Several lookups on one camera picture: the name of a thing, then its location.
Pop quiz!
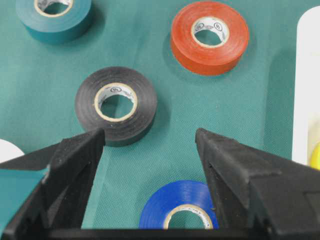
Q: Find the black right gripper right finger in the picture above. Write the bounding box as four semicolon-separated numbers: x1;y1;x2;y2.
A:
195;128;320;235

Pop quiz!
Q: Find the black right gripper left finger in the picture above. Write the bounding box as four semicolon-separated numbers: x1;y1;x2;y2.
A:
0;129;105;230

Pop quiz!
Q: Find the blue tape roll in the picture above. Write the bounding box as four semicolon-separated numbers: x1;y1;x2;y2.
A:
139;180;219;230

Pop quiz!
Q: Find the yellow tape roll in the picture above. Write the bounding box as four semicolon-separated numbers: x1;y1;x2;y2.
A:
309;143;320;170

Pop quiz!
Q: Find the black tape roll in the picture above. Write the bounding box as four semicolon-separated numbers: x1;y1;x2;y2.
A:
75;66;158;147

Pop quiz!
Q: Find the green tape roll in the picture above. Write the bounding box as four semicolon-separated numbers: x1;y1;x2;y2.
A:
16;0;92;44

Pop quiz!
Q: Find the white tape roll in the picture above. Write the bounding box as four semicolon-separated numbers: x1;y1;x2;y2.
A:
0;139;24;163

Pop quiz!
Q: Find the white plastic tray case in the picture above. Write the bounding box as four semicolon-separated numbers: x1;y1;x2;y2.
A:
292;6;320;166

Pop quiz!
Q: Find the red tape roll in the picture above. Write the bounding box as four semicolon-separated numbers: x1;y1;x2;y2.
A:
170;1;250;76

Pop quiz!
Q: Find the green table cloth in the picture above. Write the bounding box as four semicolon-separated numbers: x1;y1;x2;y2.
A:
0;0;319;229

